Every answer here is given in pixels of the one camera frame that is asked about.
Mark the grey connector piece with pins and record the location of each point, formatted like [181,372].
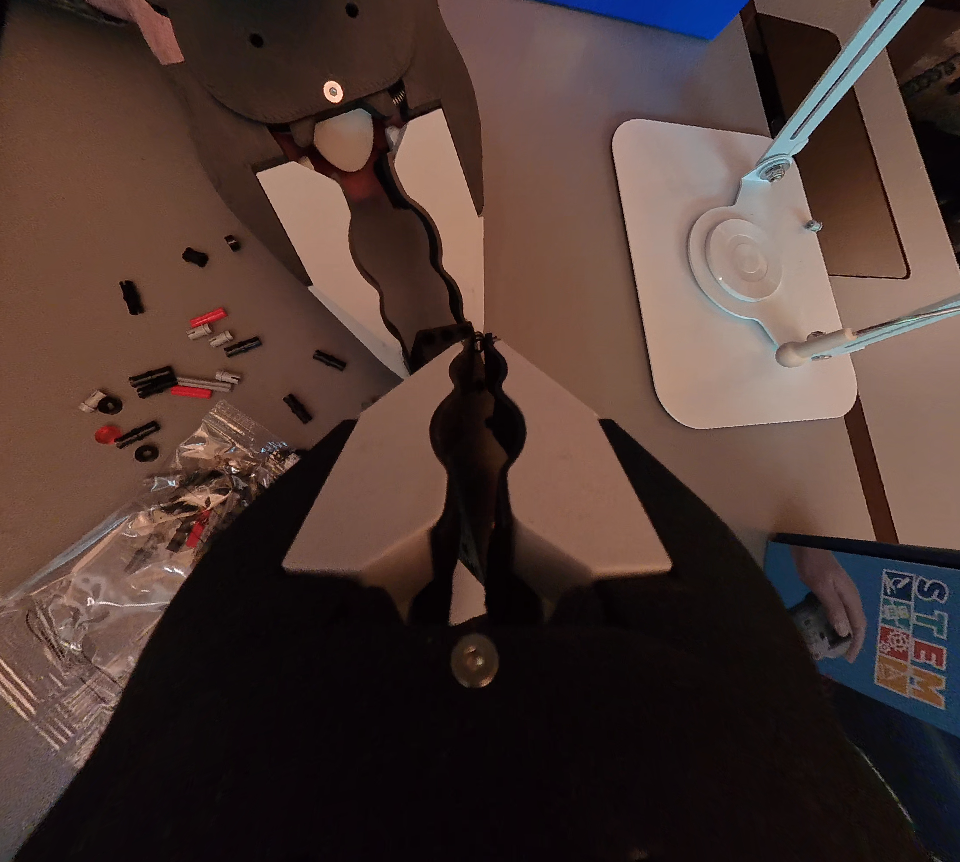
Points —
[91,402]

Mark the group of black connector pins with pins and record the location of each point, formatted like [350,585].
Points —
[242,346]

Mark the clear plastic parts bag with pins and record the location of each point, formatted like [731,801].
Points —
[112,577]

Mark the red round tile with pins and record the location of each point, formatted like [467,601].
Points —
[107,434]

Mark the long grey axle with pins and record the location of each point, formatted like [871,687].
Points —
[195,380]

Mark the short red axle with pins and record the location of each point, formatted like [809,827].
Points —
[206,316]

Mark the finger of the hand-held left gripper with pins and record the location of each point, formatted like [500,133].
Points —
[450,202]
[322,239]

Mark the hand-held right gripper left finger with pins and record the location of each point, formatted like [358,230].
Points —
[367,502]

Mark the white book stand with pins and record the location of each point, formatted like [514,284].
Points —
[675,239]

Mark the blue robot kit box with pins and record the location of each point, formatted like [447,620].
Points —
[900,637]

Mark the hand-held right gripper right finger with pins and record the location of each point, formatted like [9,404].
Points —
[592,502]

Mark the light grey pin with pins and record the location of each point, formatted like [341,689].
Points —
[220,338]
[229,376]
[199,332]

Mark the long red axle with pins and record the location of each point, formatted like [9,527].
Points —
[191,392]

